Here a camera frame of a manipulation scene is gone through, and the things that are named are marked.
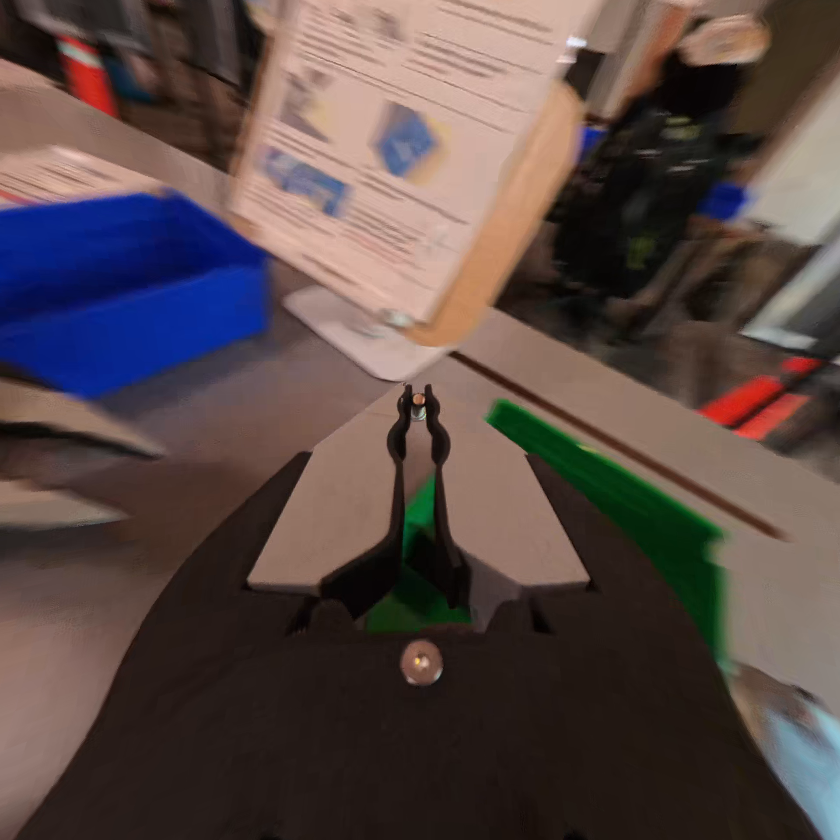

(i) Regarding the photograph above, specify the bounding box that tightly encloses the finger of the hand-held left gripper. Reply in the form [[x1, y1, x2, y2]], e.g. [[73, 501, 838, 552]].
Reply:
[[0, 479, 129, 530], [0, 379, 165, 462]]

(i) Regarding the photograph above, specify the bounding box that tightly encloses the printed instruction sheet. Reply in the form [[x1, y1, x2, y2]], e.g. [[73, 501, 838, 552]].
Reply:
[[230, 0, 595, 322]]

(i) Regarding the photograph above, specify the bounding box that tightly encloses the red blurred object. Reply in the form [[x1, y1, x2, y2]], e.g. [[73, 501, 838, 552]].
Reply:
[[699, 357, 824, 441]]

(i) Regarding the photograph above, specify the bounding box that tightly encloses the blue plastic bin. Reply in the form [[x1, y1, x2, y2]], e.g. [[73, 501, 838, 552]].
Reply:
[[0, 190, 271, 400]]

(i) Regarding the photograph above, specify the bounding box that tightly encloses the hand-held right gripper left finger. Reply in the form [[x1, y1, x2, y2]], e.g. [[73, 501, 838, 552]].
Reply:
[[247, 386, 408, 621]]

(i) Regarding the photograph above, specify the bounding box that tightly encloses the green plastic bin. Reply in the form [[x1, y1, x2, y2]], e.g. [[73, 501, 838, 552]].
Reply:
[[364, 399, 728, 660]]

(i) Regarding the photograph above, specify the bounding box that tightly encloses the dark blurred shape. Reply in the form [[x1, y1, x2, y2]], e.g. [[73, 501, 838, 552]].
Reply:
[[558, 13, 772, 316]]

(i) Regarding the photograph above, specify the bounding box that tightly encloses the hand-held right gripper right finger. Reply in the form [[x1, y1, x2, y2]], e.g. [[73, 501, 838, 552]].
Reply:
[[423, 384, 592, 632]]

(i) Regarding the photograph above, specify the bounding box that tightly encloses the orange traffic cone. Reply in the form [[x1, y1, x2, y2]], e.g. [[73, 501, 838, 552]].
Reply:
[[56, 33, 120, 119]]

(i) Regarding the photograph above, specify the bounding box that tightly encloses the white paper sheet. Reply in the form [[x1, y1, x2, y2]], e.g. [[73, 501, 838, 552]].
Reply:
[[0, 146, 168, 206]]

